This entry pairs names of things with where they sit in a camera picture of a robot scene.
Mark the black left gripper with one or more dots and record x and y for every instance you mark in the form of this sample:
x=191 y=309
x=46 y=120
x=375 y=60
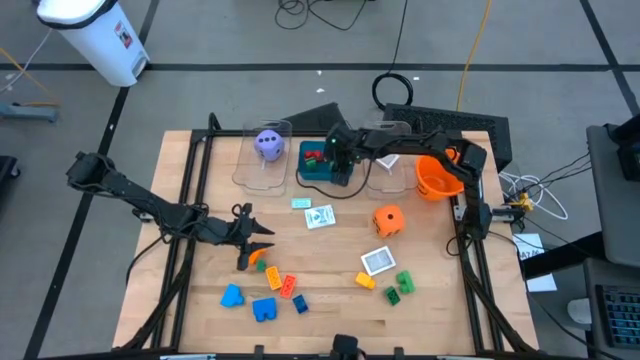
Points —
x=227 y=232

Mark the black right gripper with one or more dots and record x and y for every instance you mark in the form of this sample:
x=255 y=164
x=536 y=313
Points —
x=340 y=150

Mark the red toy brick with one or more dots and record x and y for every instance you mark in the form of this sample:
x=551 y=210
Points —
x=314 y=154

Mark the green long brick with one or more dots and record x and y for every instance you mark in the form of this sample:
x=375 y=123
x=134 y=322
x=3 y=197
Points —
x=311 y=163

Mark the orange-red toy brick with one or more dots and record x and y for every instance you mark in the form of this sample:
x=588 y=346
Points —
x=287 y=286

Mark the purple foam die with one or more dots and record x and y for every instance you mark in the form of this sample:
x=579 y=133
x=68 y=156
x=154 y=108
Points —
x=270 y=145

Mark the blue arch block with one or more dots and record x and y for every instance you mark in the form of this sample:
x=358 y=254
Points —
x=264 y=309

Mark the orange foam die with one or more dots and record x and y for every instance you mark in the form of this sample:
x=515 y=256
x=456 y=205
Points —
x=388 y=220

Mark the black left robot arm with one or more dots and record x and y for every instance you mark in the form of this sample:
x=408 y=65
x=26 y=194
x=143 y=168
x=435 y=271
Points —
x=145 y=205

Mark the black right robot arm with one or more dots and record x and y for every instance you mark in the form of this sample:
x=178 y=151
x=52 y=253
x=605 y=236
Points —
x=410 y=142

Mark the small green cube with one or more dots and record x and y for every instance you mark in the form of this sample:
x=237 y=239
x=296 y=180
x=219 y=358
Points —
x=261 y=266

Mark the teal plastic bin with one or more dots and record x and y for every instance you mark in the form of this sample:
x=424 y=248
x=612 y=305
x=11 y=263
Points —
x=312 y=175

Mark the yellow-orange flat brick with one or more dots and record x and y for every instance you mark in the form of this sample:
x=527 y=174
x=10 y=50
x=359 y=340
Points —
x=273 y=277

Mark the black slanted panel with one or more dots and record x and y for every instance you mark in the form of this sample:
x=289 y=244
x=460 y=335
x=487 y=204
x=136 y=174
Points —
x=310 y=120

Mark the mint green tile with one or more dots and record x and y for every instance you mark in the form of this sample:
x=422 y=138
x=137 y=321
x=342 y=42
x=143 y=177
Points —
x=301 y=203

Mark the clear plastic bin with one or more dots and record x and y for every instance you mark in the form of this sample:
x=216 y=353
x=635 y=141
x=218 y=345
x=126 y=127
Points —
x=395 y=182
x=262 y=175

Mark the white picture card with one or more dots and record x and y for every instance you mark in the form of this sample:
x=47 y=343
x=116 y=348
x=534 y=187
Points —
x=320 y=216

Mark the light blue toy block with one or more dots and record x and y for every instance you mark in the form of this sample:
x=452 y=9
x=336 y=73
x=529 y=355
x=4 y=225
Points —
x=231 y=296

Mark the dark blue small brick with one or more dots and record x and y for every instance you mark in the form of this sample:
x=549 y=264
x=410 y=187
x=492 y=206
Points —
x=300 y=304

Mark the orange pumpkin bucket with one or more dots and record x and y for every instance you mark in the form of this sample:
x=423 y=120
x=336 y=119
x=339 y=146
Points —
x=437 y=180

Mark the yellow peg block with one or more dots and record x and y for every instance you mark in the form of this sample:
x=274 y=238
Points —
x=365 y=280

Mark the black mesh computer case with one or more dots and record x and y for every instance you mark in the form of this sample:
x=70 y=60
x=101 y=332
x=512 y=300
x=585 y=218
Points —
x=450 y=116

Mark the plastic coated card box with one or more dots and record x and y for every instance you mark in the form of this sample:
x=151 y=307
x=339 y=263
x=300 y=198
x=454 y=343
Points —
x=378 y=260

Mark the black handheld device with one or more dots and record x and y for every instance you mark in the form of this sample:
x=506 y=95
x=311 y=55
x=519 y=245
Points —
x=345 y=346

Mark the dark green small brick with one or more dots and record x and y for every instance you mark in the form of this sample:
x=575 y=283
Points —
x=392 y=295

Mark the green stepped block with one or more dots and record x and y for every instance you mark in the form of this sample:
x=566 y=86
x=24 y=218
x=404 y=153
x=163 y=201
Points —
x=405 y=281

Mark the yellow connector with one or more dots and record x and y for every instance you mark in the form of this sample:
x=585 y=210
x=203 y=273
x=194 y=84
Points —
x=523 y=202

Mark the white paper sheet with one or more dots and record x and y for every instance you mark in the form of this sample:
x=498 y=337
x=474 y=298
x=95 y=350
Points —
x=530 y=245
x=542 y=282

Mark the black chair base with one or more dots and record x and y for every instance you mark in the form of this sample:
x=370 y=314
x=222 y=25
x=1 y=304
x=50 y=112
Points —
x=7 y=172

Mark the white trash can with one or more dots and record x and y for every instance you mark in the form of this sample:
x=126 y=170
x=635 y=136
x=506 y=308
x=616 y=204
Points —
x=95 y=35

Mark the grey-blue floor base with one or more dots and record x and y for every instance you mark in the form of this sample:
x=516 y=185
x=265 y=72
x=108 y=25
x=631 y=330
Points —
x=27 y=112

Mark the dark grey desk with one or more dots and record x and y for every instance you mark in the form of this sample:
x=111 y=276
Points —
x=600 y=272

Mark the black desk device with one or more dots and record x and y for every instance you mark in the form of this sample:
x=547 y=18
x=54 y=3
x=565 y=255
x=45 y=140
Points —
x=627 y=150

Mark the white computer mouse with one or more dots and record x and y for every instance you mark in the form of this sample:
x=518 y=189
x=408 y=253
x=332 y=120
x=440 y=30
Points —
x=579 y=310

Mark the black keyboard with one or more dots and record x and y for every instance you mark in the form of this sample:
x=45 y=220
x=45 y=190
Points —
x=620 y=315

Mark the black table frame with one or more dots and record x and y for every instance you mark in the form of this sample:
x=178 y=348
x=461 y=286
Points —
x=225 y=133

